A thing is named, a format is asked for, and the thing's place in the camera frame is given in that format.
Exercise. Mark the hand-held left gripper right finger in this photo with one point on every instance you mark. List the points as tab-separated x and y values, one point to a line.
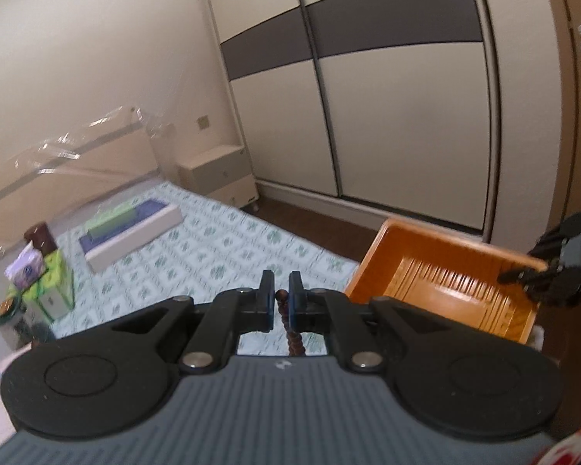
294	302

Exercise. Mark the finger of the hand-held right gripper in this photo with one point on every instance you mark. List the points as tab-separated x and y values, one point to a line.
549	244
523	276

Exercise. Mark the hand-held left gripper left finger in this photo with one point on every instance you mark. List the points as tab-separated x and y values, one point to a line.
269	302

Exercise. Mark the orange plastic tray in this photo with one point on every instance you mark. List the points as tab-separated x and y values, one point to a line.
440	290

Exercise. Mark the floral bed sheet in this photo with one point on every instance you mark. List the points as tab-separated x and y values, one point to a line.
198	252

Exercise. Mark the beige nightstand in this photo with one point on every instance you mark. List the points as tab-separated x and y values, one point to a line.
222	179

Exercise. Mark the long white box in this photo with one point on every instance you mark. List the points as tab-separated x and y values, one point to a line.
135	237

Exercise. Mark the flat blue box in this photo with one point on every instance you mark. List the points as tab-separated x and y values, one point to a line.
151	206

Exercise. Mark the flat green box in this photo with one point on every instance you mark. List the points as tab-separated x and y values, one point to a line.
111	220

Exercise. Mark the cream and grey wardrobe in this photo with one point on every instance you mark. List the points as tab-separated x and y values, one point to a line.
392	106

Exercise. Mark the green tissue box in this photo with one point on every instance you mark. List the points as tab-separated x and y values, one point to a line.
53	290

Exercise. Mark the dark brown box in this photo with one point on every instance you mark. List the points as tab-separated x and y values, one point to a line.
41	238

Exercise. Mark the white blue tissue pack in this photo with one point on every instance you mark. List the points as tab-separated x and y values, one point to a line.
26	269

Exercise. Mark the jar with gold lid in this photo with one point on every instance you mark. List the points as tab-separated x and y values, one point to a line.
9	324

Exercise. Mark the wall socket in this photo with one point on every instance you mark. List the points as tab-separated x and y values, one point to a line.
203	121

